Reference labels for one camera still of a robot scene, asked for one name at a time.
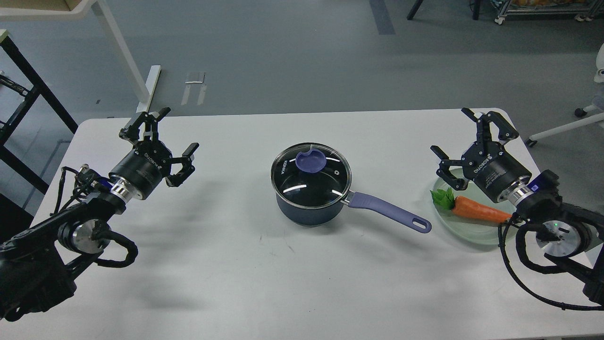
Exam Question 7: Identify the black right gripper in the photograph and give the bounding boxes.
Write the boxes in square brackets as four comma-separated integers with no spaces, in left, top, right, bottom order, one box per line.
[430,108,533,204]

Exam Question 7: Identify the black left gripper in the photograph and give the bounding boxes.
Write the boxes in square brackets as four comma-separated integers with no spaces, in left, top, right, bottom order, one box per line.
[109,107,199,200]

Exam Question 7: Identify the blue saucepan with purple handle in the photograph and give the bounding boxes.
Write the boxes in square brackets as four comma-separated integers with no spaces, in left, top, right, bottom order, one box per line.
[270,143,432,234]

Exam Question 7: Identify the glass lid with purple knob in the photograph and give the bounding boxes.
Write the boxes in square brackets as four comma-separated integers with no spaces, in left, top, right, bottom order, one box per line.
[270,143,352,209]

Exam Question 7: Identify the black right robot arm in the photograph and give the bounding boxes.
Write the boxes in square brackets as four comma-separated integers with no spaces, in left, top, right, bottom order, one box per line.
[431,108,604,311]

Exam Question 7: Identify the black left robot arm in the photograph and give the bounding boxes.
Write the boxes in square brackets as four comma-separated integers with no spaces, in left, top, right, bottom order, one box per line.
[1,107,199,322]

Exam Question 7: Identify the orange toy carrot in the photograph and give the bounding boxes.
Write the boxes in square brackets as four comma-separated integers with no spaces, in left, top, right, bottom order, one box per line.
[430,188,512,224]

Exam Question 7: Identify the pale green glass plate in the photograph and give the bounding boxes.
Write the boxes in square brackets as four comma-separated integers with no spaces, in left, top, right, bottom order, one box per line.
[432,181,515,246]

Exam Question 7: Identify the white office chair base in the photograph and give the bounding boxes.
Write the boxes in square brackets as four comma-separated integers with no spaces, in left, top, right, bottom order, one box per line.
[526,42,604,148]

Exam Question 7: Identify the black metal rack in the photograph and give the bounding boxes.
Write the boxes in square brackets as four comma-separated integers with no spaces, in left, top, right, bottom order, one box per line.
[0,29,78,194]

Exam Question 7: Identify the metal wheeled cart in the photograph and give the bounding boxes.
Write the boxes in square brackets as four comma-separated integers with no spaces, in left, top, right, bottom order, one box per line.
[490,0,603,25]

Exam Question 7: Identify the white desk frame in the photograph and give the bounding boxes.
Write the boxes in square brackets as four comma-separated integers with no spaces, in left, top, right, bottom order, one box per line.
[1,0,161,112]

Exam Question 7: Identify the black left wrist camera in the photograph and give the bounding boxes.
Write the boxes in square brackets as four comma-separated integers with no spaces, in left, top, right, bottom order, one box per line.
[75,164,113,195]

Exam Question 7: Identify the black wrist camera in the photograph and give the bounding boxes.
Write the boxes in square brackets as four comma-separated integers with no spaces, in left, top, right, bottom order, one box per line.
[528,170,561,201]
[75,164,113,195]

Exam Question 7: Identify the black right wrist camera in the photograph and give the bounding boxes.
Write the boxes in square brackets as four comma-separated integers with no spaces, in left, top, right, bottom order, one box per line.
[528,170,561,201]

